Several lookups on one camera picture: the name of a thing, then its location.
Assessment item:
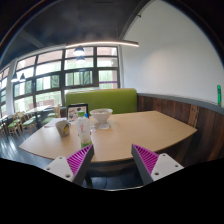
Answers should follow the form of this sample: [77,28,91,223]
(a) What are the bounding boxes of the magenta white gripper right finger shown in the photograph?
[131,144,183,185]

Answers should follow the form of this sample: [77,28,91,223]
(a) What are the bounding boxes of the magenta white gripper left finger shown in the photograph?
[45,145,94,186]

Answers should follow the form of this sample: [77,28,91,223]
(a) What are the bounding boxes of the clear plastic water bottle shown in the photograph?
[76,111,92,148]

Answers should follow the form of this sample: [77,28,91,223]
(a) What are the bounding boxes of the black framed menu stand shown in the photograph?
[67,103,88,122]

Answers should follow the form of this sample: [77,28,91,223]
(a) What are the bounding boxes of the white footed bowl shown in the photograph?
[90,108,113,129]

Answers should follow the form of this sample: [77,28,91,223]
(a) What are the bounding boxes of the background wooden dining table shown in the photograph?
[27,105,51,129]

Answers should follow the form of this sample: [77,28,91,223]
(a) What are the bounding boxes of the wooden chair green seat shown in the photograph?
[17,112,37,134]

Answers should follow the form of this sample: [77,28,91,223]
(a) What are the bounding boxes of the green upholstered bench backrest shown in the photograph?
[65,88,137,114]

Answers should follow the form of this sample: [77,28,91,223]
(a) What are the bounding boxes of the green exit sign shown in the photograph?
[217,85,222,107]

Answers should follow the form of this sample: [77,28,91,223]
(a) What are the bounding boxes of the black pendant lamp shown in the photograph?
[73,46,85,56]

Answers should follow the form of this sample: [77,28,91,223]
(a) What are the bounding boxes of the long linear ceiling lamp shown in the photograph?
[66,40,139,48]

